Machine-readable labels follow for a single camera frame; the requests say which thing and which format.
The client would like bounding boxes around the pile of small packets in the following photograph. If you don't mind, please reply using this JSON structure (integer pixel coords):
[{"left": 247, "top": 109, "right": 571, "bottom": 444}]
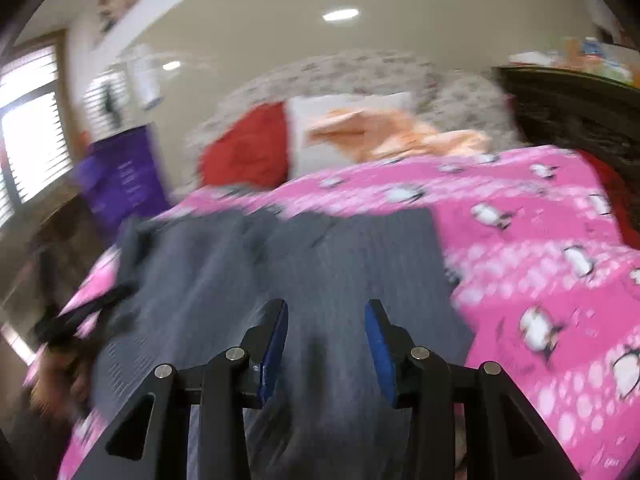
[{"left": 510, "top": 35, "right": 640, "bottom": 86}]

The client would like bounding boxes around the dark wooden desk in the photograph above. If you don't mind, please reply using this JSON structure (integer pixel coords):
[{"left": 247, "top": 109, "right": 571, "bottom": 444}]
[{"left": 0, "top": 192, "right": 118, "bottom": 321}]

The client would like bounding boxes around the white wall paper sheet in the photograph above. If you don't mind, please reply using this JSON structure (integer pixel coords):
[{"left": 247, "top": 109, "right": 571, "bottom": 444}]
[{"left": 132, "top": 52, "right": 166, "bottom": 111}]

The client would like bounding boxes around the purple tote bag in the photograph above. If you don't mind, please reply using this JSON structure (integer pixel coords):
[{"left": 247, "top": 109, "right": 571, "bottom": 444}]
[{"left": 75, "top": 125, "right": 171, "bottom": 233}]

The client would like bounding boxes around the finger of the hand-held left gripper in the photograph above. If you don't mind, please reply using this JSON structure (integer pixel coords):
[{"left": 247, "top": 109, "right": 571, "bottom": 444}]
[{"left": 57, "top": 284, "right": 135, "bottom": 331}]

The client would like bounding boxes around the person's left hand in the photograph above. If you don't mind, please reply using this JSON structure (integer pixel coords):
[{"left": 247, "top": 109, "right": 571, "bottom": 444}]
[{"left": 25, "top": 345, "right": 95, "bottom": 420}]

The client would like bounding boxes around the wall poster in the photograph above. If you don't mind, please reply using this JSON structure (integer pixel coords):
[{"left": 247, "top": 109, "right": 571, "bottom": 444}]
[{"left": 95, "top": 0, "right": 141, "bottom": 38}]

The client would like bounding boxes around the red cloth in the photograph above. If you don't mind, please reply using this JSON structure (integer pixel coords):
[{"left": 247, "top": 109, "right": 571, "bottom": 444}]
[{"left": 585, "top": 152, "right": 640, "bottom": 256}]

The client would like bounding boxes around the red pillow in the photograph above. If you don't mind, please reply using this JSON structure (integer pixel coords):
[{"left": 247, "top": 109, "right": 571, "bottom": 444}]
[{"left": 200, "top": 102, "right": 292, "bottom": 192}]

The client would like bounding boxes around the dark carved wooden cabinet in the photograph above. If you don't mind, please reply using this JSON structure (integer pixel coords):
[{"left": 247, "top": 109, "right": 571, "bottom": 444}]
[{"left": 492, "top": 65, "right": 640, "bottom": 181}]

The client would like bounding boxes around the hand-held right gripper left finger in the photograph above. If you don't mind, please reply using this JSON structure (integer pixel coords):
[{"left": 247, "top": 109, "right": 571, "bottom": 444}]
[{"left": 75, "top": 299, "right": 290, "bottom": 480}]

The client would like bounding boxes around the orange cloth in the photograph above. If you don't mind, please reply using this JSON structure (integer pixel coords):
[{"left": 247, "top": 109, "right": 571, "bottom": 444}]
[{"left": 305, "top": 107, "right": 492, "bottom": 164}]

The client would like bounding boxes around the grey striped coat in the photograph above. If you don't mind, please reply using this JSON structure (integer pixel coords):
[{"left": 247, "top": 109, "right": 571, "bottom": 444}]
[{"left": 92, "top": 207, "right": 476, "bottom": 480}]

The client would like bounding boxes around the window with blinds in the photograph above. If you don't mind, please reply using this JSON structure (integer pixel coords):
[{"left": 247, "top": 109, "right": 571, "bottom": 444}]
[{"left": 0, "top": 42, "right": 68, "bottom": 231}]

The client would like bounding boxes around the floral grey pillow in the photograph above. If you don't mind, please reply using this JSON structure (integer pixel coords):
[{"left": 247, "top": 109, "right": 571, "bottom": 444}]
[{"left": 185, "top": 50, "right": 526, "bottom": 196}]

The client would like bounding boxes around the pink penguin print blanket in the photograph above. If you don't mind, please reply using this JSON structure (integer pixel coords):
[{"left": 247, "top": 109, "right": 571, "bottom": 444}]
[{"left": 55, "top": 145, "right": 640, "bottom": 480}]

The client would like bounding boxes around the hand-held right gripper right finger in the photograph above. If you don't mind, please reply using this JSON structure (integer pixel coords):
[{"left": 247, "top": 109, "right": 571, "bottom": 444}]
[{"left": 364, "top": 299, "right": 582, "bottom": 480}]

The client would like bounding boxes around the white pillow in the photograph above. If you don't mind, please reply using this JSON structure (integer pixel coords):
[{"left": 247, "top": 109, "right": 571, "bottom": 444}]
[{"left": 285, "top": 92, "right": 416, "bottom": 179}]

